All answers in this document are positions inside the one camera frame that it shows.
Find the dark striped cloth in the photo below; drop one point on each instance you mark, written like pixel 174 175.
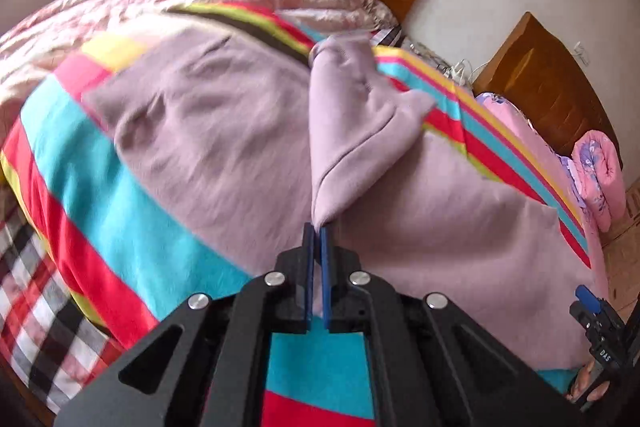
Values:
pixel 389 36

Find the red plaid cloth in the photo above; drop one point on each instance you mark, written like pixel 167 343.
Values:
pixel 40 307

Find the person's right hand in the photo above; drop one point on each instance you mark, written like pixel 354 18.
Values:
pixel 582 382

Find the white wall socket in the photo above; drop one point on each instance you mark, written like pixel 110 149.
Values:
pixel 582 53

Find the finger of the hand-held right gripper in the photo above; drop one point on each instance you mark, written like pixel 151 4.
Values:
pixel 587 294

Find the pink bed sheet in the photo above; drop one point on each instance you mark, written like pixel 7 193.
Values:
pixel 530 142

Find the colourful striped blanket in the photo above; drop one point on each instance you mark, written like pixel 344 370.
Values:
pixel 100 207

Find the rolled pink floral quilt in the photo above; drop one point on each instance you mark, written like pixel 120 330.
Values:
pixel 600 177

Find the lilac fleece pants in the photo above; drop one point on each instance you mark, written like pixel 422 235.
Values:
pixel 225 132

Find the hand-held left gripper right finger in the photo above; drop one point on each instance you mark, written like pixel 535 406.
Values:
pixel 326 279

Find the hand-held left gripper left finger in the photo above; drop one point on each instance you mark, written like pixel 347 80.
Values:
pixel 309 259

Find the narrow wooden headboard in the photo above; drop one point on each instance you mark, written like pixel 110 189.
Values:
pixel 545 87

